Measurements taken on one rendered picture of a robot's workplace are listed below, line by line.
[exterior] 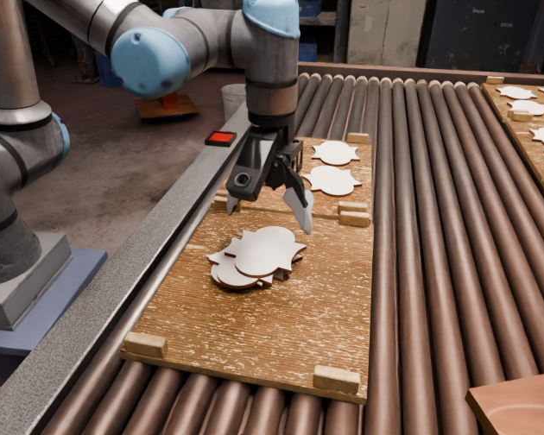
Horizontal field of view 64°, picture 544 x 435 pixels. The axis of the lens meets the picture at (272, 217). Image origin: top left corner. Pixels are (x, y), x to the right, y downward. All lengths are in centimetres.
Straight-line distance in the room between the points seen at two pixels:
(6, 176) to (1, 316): 23
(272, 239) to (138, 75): 40
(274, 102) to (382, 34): 491
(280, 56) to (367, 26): 489
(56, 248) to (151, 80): 51
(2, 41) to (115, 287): 43
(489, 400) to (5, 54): 82
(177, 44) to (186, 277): 41
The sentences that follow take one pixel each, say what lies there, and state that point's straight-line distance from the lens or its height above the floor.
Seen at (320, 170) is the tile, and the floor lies 94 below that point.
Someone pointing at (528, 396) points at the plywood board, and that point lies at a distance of 55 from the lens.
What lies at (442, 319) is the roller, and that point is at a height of 92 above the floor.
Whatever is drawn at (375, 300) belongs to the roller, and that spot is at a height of 91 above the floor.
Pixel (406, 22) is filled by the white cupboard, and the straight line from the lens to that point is 553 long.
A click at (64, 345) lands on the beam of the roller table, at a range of 75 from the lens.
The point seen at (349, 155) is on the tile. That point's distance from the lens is 118.
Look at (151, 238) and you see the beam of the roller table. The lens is 92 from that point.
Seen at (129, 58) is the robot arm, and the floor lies 132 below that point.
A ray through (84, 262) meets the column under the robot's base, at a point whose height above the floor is 87.
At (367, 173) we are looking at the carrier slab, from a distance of 112.
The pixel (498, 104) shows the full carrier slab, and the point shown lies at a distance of 176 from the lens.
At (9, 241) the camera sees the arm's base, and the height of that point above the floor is 100.
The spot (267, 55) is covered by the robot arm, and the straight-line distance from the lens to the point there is 61.
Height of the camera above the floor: 144
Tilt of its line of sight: 33 degrees down
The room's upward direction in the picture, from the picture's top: straight up
